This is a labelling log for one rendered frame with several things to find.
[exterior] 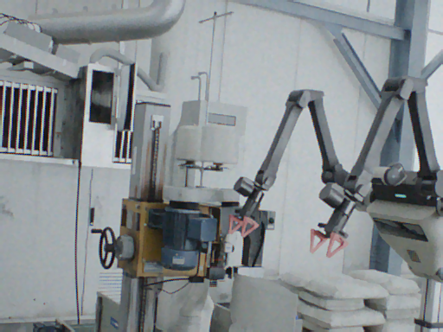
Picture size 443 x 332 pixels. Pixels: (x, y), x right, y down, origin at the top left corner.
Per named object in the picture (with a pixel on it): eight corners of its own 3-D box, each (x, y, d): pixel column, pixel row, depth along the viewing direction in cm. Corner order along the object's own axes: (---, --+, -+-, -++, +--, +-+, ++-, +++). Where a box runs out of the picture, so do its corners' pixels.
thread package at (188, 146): (212, 163, 303) (215, 126, 302) (182, 161, 295) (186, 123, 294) (197, 162, 315) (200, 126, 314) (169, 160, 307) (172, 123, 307)
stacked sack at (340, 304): (367, 312, 582) (368, 297, 581) (325, 314, 563) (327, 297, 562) (326, 297, 641) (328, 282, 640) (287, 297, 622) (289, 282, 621)
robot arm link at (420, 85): (430, 68, 227) (410, 70, 236) (400, 78, 221) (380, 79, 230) (453, 194, 238) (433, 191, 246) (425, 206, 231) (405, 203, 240)
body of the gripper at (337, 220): (333, 230, 213) (343, 210, 215) (315, 226, 222) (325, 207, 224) (347, 240, 216) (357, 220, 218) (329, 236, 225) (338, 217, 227)
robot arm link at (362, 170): (416, 83, 224) (395, 85, 234) (405, 74, 221) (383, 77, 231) (369, 201, 219) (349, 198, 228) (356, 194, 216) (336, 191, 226)
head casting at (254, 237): (263, 267, 314) (268, 204, 313) (216, 267, 301) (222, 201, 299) (231, 257, 339) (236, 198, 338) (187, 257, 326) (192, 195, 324)
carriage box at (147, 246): (207, 277, 298) (213, 206, 296) (134, 277, 279) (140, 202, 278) (182, 267, 318) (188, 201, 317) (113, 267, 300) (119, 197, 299)
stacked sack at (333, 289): (392, 300, 586) (394, 284, 585) (331, 303, 550) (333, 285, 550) (360, 290, 622) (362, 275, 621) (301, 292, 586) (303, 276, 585)
